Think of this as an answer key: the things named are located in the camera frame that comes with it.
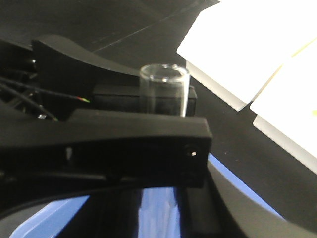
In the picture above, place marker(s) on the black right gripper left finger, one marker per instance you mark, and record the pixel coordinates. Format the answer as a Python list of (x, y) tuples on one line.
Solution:
[(119, 154)]

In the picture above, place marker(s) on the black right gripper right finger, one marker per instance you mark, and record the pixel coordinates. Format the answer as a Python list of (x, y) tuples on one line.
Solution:
[(65, 67)]

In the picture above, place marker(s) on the clear glass test tube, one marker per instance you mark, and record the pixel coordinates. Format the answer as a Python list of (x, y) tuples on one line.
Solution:
[(164, 89)]

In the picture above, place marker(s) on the blue plastic tray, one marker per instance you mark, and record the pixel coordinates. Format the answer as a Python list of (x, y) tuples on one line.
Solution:
[(160, 215)]

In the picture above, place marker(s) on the left white storage bin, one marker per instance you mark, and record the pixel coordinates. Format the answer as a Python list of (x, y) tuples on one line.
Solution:
[(235, 46)]

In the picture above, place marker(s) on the white storage bin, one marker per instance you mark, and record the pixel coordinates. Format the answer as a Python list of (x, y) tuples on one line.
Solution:
[(287, 107), (235, 46)]

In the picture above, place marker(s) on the middle white storage bin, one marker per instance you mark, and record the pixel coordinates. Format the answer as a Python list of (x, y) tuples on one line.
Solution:
[(287, 107)]

